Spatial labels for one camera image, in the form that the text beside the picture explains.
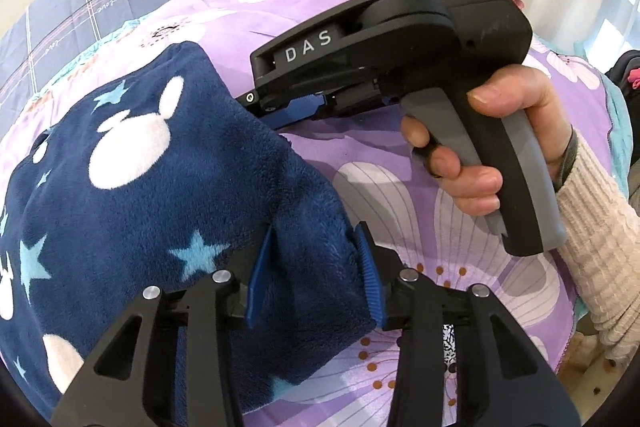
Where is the right hand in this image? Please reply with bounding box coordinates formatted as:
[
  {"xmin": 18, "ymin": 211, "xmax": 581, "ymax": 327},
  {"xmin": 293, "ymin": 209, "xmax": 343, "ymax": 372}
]
[{"xmin": 399, "ymin": 63, "xmax": 574, "ymax": 218}]

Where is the cream knit sleeve forearm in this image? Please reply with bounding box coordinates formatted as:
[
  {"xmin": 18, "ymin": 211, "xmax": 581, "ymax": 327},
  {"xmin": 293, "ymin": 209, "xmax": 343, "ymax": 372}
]
[{"xmin": 556, "ymin": 131, "xmax": 639, "ymax": 364}]

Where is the purple floral bedsheet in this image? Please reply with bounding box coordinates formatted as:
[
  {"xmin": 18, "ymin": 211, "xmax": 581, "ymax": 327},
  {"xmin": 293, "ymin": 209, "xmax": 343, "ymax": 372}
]
[{"xmin": 1, "ymin": 0, "xmax": 628, "ymax": 426}]

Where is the navy star fleece pajama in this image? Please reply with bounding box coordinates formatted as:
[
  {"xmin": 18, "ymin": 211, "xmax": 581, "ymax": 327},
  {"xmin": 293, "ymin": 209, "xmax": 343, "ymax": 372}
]
[{"xmin": 1, "ymin": 42, "xmax": 373, "ymax": 416}]

